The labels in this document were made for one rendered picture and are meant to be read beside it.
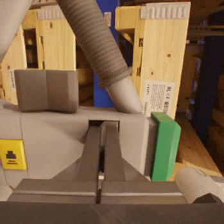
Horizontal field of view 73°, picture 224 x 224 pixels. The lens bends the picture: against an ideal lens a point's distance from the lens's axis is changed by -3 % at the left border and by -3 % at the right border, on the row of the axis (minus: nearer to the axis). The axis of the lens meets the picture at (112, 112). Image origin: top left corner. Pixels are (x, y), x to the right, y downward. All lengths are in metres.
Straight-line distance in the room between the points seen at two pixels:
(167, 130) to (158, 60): 0.67
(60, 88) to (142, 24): 0.73
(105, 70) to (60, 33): 0.83
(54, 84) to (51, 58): 0.84
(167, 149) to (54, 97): 0.13
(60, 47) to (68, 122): 0.83
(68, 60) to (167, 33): 0.53
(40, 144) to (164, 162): 0.14
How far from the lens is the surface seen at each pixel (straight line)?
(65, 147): 0.17
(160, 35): 0.84
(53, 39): 1.00
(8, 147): 0.20
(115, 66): 0.16
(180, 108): 2.17
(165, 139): 0.18
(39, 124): 0.17
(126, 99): 0.16
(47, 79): 0.17
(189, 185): 0.48
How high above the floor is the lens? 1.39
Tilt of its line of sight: 14 degrees down
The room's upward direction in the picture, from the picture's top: 96 degrees clockwise
